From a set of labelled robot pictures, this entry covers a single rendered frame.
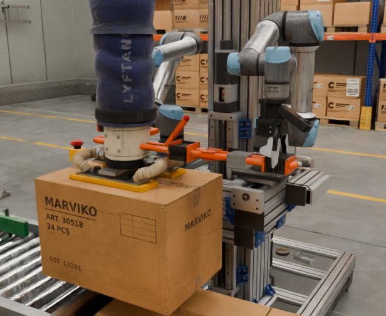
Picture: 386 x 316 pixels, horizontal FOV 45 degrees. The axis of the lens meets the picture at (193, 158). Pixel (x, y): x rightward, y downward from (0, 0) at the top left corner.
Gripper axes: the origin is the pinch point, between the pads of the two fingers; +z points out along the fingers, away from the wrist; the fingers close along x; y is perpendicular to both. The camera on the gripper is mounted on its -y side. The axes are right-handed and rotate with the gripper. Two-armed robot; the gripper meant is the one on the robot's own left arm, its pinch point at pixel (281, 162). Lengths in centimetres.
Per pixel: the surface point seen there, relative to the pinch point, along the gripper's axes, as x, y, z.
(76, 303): 20, 73, 60
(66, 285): 3, 95, 66
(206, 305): -12, 33, 65
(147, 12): 1, 48, -47
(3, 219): -20, 164, 55
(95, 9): 11, 62, -48
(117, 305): 6, 64, 65
